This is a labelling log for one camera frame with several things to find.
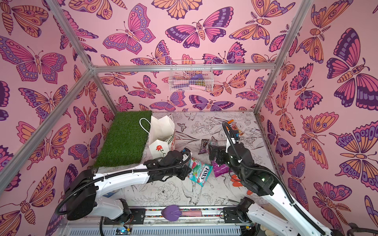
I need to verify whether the purple blackcurrant candy bag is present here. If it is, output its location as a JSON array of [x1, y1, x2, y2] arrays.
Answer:
[[212, 161, 229, 178]]

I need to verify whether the teal red candy bag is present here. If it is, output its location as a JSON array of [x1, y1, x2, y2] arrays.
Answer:
[[188, 157, 213, 187]]

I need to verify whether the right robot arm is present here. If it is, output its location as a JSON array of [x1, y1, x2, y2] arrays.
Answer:
[[209, 143, 341, 236]]

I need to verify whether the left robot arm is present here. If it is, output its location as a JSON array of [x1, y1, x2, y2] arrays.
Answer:
[[55, 148, 192, 221]]

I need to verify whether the teal mint candy bag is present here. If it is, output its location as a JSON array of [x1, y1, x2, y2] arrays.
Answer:
[[209, 140, 227, 147]]

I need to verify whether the orange lemon candy bag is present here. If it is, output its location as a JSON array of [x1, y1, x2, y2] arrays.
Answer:
[[227, 120, 244, 136]]

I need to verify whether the white floral paper bag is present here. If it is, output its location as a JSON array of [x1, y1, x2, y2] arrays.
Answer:
[[139, 116, 176, 159]]

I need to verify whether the brown chocolate candy packet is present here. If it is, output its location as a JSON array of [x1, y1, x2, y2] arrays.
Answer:
[[198, 139, 210, 154]]

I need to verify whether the purple pink silicone spatula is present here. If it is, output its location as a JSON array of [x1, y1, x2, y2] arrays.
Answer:
[[161, 205, 202, 222]]

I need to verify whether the green artificial grass mat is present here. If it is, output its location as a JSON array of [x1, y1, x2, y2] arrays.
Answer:
[[94, 111, 152, 168]]

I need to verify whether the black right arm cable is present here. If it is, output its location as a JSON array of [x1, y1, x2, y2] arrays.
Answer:
[[222, 121, 327, 236]]

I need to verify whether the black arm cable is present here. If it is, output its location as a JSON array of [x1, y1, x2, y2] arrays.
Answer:
[[55, 148, 192, 215], [222, 121, 327, 236]]

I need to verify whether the clear wall basket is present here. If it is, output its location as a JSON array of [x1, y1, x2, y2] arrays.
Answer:
[[167, 59, 214, 92]]

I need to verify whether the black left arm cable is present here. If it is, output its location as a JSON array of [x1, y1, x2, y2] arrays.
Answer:
[[55, 148, 192, 215]]

